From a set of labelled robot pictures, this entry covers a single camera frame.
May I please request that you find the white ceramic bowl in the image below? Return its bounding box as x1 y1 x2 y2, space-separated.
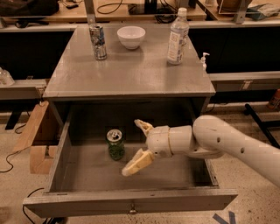
117 26 146 50

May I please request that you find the silver energy drink can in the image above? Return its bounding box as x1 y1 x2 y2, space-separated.
89 24 107 60

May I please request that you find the green soda can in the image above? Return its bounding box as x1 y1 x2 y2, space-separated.
106 129 125 161

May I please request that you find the grey cabinet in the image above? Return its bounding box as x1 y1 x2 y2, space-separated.
44 24 215 113

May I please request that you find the black metal stand leg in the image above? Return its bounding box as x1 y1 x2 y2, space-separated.
244 103 280 149

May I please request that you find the clear plastic container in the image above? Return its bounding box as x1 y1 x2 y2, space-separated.
0 67 15 86

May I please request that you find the wooden block stand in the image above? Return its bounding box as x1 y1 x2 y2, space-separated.
13 101 60 174

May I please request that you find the blue floor tape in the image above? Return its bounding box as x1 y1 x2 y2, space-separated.
212 211 236 224

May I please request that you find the open grey top drawer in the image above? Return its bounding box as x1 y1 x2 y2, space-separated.
24 99 237 218

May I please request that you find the orange bottle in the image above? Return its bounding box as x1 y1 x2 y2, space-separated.
267 89 280 109

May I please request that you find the black floor cable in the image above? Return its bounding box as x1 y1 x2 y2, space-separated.
0 123 30 174

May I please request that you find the clear plastic water bottle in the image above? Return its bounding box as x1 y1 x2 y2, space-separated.
167 8 189 65

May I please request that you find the small white pump bottle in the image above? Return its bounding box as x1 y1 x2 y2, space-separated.
200 52 210 71

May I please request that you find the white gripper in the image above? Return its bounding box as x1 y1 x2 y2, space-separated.
122 119 170 177

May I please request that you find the black cable bundle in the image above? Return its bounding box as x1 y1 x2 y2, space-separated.
153 0 179 25

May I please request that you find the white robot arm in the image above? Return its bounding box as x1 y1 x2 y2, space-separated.
122 115 280 186

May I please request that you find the black bag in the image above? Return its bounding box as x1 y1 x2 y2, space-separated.
0 0 60 17

